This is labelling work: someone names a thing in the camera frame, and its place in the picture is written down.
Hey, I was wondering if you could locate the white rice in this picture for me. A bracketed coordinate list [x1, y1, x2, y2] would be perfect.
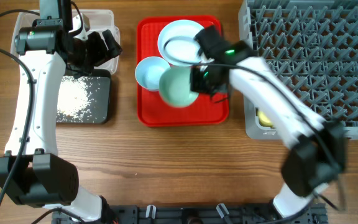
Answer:
[56, 77, 105, 123]

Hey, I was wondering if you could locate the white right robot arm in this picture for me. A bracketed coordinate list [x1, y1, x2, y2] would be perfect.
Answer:
[190, 26, 347, 221]

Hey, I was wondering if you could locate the black waste tray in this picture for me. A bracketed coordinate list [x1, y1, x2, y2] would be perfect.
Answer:
[54, 68, 112, 124]

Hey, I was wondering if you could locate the grey dishwasher rack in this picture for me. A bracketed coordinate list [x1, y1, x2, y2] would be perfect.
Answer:
[238, 1, 358, 140]

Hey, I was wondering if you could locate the clear plastic bin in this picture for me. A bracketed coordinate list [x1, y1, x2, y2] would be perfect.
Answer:
[10, 9, 120, 75]

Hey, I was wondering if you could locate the large light blue plate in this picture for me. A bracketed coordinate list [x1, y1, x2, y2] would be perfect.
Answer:
[157, 19, 204, 67]

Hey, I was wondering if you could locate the yellow plastic cup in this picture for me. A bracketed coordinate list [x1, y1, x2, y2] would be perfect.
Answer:
[257, 110, 273, 128]

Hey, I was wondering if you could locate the mint green bowl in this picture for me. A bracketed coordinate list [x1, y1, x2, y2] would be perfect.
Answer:
[158, 67, 199, 108]

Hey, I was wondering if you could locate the light blue bowl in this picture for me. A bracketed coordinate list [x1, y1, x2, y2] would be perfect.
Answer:
[135, 57, 171, 91]

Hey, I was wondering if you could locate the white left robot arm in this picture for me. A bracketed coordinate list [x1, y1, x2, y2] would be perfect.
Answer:
[0, 1, 122, 223]

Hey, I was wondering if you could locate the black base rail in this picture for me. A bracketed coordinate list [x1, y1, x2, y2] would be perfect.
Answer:
[51, 202, 328, 224]

